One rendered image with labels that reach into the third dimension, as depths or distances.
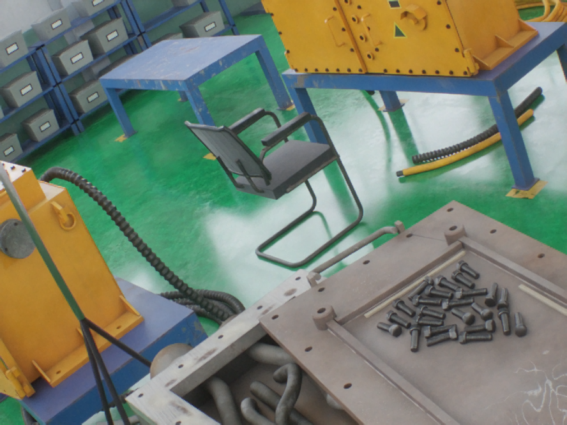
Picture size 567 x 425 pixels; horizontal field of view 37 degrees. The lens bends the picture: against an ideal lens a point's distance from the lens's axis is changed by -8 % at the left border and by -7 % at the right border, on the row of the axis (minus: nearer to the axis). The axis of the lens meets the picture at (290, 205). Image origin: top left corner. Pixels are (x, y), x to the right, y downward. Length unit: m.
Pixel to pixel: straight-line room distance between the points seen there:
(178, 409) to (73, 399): 1.74
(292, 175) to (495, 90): 1.15
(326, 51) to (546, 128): 1.37
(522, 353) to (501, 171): 3.62
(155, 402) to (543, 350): 0.72
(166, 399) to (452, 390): 0.56
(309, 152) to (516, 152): 1.12
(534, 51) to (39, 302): 2.78
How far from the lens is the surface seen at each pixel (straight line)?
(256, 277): 4.85
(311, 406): 1.61
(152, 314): 3.54
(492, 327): 1.37
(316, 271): 1.74
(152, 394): 1.65
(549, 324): 1.35
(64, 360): 3.54
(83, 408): 3.31
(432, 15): 4.40
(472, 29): 4.59
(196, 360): 1.68
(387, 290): 1.55
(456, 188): 4.89
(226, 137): 4.46
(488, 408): 1.24
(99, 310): 3.57
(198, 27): 10.06
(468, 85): 4.53
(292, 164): 4.73
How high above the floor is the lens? 2.17
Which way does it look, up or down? 23 degrees down
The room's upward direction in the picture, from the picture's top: 24 degrees counter-clockwise
